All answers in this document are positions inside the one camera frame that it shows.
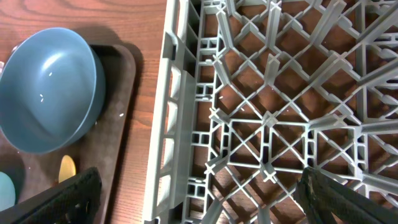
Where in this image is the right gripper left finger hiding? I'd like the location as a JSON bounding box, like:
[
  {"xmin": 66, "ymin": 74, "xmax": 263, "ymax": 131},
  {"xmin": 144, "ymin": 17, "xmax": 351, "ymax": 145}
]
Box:
[{"xmin": 1, "ymin": 167, "xmax": 102, "ymax": 223}]

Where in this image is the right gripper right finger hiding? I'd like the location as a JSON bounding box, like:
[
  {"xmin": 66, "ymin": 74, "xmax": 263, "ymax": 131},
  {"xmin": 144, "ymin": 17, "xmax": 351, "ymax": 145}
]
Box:
[{"xmin": 294, "ymin": 167, "xmax": 397, "ymax": 223}]

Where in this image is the grey dishwasher rack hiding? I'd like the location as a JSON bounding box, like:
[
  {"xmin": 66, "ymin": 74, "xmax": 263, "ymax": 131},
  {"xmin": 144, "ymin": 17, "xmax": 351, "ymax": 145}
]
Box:
[{"xmin": 142, "ymin": 0, "xmax": 397, "ymax": 223}]

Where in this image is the pale yellow plastic spoon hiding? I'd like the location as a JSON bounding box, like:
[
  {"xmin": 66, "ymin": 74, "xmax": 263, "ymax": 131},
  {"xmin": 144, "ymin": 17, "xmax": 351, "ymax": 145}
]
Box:
[{"xmin": 58, "ymin": 155, "xmax": 76, "ymax": 183}]

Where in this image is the brown serving tray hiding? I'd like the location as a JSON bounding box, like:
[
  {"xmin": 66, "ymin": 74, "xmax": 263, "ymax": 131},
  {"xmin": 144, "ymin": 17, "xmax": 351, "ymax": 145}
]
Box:
[{"xmin": 1, "ymin": 45, "xmax": 136, "ymax": 223}]

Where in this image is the light blue bowl with rice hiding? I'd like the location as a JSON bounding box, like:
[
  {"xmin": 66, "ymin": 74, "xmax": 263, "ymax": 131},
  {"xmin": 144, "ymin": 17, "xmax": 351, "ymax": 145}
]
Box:
[{"xmin": 0, "ymin": 172, "xmax": 16, "ymax": 211}]

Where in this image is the dark blue plate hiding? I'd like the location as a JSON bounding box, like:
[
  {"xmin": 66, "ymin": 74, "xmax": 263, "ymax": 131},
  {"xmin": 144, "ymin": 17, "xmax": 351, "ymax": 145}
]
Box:
[{"xmin": 1, "ymin": 27, "xmax": 106, "ymax": 154}]

